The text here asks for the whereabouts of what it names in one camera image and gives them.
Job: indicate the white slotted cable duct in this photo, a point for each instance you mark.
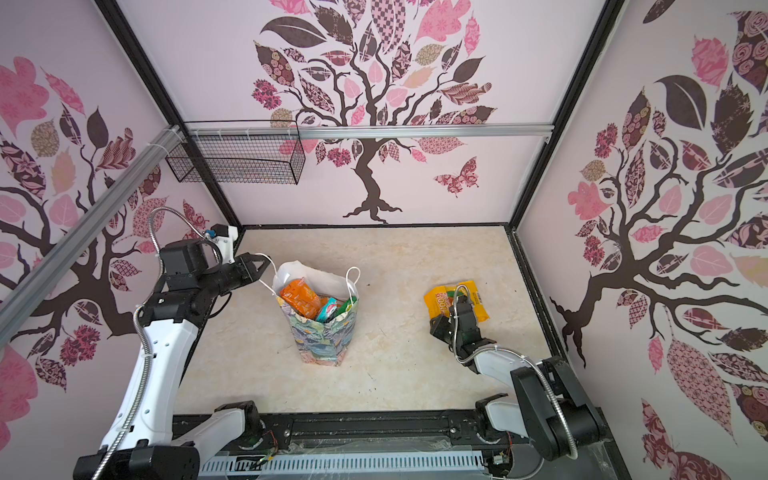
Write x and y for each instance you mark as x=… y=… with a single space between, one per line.
x=313 y=465

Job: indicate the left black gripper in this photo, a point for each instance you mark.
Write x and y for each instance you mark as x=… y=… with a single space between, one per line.
x=250 y=273

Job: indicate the yellow mango snack bag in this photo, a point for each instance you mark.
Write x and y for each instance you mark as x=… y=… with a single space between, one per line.
x=440 y=299

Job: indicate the black wire basket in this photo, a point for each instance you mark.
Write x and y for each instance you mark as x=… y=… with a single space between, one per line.
x=240 y=155

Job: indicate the aluminium rail left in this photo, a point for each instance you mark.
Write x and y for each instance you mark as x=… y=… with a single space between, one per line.
x=24 y=299

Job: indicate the green white snack bag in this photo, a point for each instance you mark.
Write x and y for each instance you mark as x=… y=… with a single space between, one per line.
x=346 y=306

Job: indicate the black base frame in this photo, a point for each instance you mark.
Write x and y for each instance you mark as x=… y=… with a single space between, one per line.
x=390 y=441

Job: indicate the patterned paper gift bag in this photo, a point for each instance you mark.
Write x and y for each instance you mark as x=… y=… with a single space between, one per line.
x=318 y=343

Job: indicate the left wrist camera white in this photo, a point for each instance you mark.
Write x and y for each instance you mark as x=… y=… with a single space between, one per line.
x=224 y=237

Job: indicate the orange snack packet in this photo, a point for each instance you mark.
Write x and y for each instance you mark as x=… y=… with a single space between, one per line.
x=302 y=298

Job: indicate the aluminium rail back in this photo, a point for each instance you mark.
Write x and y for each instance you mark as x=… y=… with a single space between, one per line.
x=380 y=132

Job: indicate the aluminium rail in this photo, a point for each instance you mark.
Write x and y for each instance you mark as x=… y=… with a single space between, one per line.
x=24 y=299
x=380 y=132

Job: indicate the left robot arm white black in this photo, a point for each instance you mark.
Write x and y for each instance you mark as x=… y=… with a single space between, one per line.
x=169 y=324

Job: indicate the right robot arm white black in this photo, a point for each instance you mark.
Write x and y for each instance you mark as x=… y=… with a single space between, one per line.
x=546 y=405

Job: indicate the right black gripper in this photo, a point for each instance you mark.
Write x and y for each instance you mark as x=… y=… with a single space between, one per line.
x=439 y=326

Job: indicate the teal snack packet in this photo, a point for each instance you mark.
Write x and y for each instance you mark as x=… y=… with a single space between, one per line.
x=328 y=310

